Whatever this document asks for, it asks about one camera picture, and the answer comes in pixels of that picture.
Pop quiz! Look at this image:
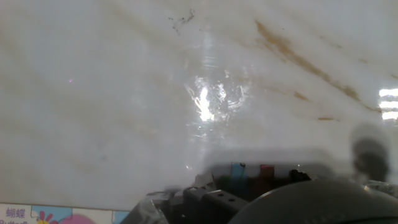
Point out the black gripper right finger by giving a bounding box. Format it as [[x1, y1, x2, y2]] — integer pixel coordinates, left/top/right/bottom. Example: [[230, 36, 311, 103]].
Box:
[[289, 169, 312, 184]]

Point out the colourful cartoon jigsaw puzzle board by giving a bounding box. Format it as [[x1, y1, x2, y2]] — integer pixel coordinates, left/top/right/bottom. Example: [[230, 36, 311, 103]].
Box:
[[0, 202, 130, 224]]

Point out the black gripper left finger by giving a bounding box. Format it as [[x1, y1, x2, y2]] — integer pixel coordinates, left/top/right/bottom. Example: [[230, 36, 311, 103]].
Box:
[[121, 172, 249, 224]]

